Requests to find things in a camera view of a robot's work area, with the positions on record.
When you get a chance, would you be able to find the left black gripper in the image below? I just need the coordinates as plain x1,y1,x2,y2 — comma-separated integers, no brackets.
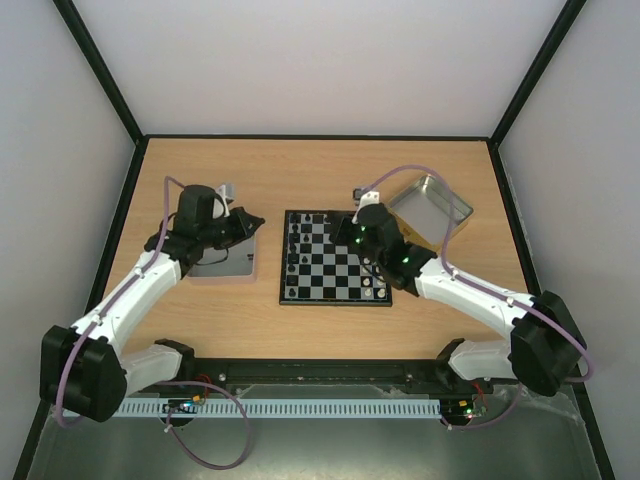
200,207,262,250

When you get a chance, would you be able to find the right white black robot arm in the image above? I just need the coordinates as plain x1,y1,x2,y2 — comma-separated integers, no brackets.
328,203,586,397

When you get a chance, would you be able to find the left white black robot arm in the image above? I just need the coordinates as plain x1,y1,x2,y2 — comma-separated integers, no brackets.
40,183,265,427

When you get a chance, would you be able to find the pink tin with black pieces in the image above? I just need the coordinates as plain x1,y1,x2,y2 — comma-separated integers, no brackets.
187,237,257,285

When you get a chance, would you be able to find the black silver chess board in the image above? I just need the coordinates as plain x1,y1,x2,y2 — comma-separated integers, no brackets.
279,210,393,307

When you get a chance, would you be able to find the gold silver empty tin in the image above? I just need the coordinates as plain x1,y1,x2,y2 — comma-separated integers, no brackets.
387,175,450,252

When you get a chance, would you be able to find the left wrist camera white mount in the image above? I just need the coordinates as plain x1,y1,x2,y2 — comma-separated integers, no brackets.
212,183,236,219

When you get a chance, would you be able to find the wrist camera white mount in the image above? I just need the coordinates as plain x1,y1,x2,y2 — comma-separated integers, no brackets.
212,183,236,219
352,187,380,224

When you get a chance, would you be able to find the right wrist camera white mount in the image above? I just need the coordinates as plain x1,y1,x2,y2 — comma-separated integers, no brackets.
352,187,380,224

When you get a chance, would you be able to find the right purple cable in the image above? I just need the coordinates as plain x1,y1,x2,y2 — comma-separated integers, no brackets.
364,164,597,431

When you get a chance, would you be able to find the purple cable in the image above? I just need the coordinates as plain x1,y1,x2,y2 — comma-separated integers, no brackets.
55,174,251,470
364,164,597,431

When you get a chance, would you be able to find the black aluminium frame rail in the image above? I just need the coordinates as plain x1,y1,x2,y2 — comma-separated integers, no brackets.
49,355,581,396

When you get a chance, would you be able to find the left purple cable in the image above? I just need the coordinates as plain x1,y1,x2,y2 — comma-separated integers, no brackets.
55,174,251,470

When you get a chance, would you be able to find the light blue slotted cable duct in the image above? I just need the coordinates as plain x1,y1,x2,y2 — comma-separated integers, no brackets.
114,398,441,419

